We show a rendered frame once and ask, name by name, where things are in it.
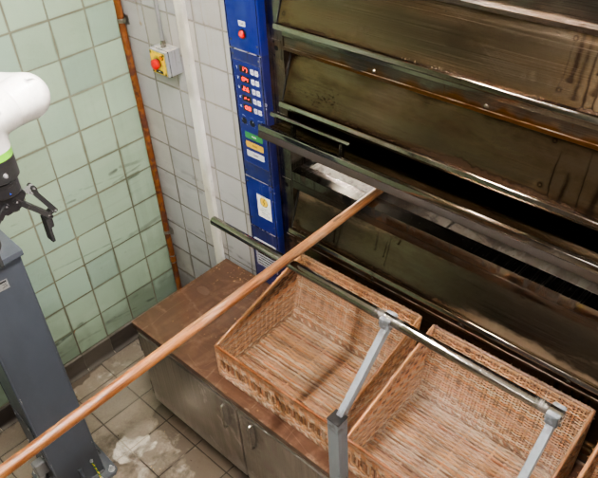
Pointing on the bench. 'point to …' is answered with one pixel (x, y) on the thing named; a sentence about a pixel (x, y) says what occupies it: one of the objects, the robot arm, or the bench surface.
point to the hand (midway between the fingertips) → (25, 248)
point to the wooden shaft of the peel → (173, 343)
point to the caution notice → (264, 207)
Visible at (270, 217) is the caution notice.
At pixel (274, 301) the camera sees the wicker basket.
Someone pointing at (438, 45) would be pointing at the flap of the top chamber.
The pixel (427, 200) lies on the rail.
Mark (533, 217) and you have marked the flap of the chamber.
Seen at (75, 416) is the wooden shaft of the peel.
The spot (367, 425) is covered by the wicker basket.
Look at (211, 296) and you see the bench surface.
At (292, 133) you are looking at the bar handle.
